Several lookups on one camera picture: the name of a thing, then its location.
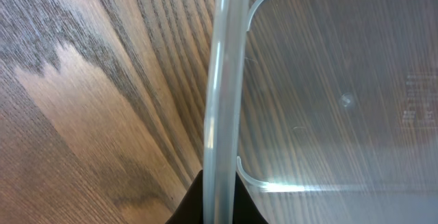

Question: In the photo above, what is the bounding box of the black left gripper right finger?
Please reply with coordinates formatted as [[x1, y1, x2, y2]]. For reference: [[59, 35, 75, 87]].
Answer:
[[233, 174, 268, 224]]

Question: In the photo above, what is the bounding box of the clear plastic container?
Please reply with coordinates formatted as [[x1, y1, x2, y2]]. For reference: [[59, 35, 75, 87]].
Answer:
[[202, 0, 438, 224]]

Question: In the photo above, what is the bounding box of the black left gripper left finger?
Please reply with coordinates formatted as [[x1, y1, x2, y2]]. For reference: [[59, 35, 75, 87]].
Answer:
[[166, 171, 203, 224]]

